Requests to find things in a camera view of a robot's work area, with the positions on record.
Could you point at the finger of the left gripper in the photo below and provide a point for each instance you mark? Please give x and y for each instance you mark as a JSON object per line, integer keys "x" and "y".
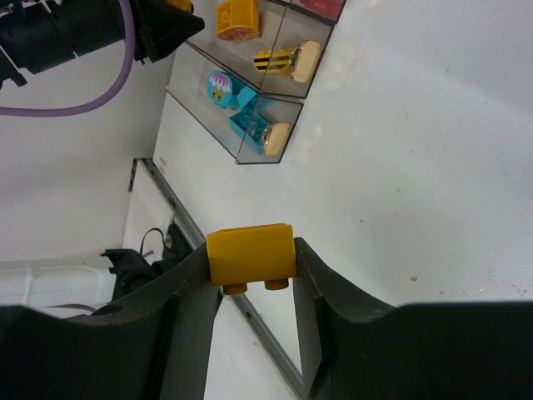
{"x": 176, "y": 27}

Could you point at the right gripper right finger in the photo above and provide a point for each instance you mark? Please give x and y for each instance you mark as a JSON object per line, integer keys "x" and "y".
{"x": 355, "y": 346}

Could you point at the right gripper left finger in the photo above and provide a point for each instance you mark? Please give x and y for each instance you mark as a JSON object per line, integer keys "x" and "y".
{"x": 151, "y": 344}

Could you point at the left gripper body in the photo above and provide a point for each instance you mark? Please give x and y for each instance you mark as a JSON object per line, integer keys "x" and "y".
{"x": 146, "y": 17}

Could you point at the teal frog lego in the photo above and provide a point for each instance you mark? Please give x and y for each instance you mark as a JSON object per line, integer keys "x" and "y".
{"x": 222, "y": 90}

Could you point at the teal lego brick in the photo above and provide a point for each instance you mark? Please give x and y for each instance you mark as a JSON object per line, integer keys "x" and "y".
{"x": 247, "y": 98}

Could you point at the yellow lego plate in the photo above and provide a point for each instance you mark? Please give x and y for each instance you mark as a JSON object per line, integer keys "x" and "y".
{"x": 273, "y": 62}

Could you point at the yellow square lego brick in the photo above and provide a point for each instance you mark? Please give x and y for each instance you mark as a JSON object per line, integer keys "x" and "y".
{"x": 243, "y": 255}

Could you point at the teal base lego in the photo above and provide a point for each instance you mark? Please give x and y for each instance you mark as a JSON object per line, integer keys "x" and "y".
{"x": 250, "y": 127}

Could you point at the yellow sloped lego brick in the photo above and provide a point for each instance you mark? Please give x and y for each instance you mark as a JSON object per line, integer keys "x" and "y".
{"x": 183, "y": 5}

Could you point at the red round lego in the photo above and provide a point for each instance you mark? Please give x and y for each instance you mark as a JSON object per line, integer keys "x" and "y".
{"x": 330, "y": 9}

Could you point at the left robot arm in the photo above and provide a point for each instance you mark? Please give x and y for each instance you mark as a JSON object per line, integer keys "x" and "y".
{"x": 40, "y": 35}

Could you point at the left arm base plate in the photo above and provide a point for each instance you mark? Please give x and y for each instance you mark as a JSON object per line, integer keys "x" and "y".
{"x": 175, "y": 248}

